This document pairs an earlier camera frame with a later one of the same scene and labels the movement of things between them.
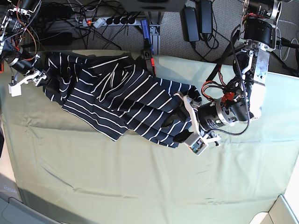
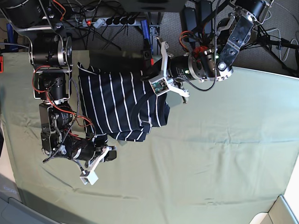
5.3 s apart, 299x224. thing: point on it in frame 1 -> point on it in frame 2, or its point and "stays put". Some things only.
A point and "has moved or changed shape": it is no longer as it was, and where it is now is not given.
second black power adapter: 206,16 stays put
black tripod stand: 286,42 stays put
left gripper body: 34,76 -> 93,153
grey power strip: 100,22 stays put
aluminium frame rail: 154,31 stays put
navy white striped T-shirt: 115,94 has moved or changed shape
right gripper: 211,116 -> 180,68
